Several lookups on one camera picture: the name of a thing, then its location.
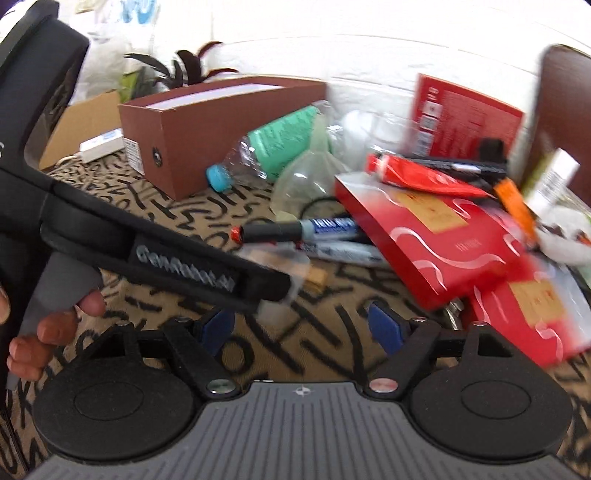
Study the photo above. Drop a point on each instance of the green label plastic bottle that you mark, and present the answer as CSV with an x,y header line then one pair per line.
x,y
277,138

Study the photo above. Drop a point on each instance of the red printed box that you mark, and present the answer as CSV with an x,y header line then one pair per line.
x,y
461,120

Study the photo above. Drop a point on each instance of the small orange box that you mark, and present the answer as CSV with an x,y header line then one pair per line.
x,y
515,207

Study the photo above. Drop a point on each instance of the person's left hand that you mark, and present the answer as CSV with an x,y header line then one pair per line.
x,y
55,330

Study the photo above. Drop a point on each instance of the small white box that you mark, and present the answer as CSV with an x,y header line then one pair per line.
x,y
101,145

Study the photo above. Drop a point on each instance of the dark leaf potted plant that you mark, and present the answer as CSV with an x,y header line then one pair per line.
x,y
184,69

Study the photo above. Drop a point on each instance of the white marker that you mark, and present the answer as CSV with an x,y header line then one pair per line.
x,y
346,254

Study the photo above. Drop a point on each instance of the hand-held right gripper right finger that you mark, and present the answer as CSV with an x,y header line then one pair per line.
x,y
388,325

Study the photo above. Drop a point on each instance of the red box wavy lines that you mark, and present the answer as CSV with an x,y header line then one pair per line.
x,y
531,314
429,240

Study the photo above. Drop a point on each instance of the flat brown cardboard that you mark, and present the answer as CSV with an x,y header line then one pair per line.
x,y
87,120

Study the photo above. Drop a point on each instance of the dark wooden headboard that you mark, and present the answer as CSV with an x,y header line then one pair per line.
x,y
565,106

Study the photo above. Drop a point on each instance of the white barcode box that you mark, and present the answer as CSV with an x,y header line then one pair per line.
x,y
551,184

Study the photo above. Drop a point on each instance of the clear plastic funnel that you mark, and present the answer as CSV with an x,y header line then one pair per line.
x,y
309,175

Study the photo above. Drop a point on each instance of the black marker pen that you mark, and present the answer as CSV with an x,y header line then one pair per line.
x,y
457,166

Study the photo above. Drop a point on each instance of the blue label marker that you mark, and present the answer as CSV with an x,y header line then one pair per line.
x,y
300,228

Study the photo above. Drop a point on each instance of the small clear plastic packet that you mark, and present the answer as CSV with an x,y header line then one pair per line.
x,y
295,265

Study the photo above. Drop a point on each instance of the white plastic bag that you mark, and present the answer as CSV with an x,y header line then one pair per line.
x,y
115,41

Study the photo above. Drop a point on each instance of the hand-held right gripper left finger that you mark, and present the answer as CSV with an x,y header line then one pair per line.
x,y
217,330

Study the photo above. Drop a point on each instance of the brown letter print blanket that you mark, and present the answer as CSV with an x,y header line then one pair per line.
x,y
138,207

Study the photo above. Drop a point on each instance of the clear plastic cup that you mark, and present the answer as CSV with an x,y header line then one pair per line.
x,y
374,134

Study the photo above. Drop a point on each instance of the narrow brown cardboard box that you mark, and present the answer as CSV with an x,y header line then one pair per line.
x,y
207,138

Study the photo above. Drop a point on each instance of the red tube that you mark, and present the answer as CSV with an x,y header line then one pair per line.
x,y
415,175

